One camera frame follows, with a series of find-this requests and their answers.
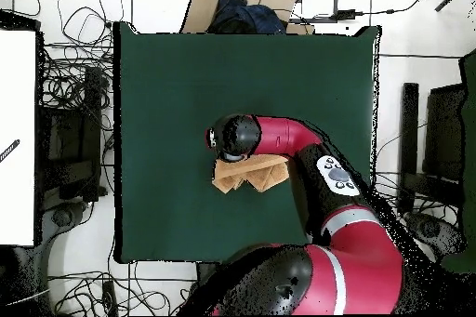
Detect orange terry towel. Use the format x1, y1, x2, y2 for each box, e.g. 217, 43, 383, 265
211, 152, 292, 195

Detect dark green table cloth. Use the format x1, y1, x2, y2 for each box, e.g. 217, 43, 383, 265
112, 20, 382, 264

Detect brown cardboard box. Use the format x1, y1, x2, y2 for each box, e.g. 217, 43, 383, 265
179, 0, 316, 36

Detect dark blue garment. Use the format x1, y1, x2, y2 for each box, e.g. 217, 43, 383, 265
206, 0, 288, 35

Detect black power adapter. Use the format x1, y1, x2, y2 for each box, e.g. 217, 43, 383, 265
329, 8, 357, 21

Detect black power strip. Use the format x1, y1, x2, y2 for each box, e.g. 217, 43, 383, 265
100, 280, 119, 317

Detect black striped stick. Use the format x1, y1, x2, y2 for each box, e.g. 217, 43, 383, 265
0, 139, 20, 165

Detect grey caster base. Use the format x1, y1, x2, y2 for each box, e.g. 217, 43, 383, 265
403, 211, 464, 256

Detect black frame stand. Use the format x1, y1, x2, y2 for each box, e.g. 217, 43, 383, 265
35, 65, 108, 204

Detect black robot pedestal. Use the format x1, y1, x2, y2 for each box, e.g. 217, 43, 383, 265
195, 261, 221, 285

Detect black cable bundle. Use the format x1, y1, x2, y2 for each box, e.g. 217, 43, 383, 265
39, 0, 126, 132

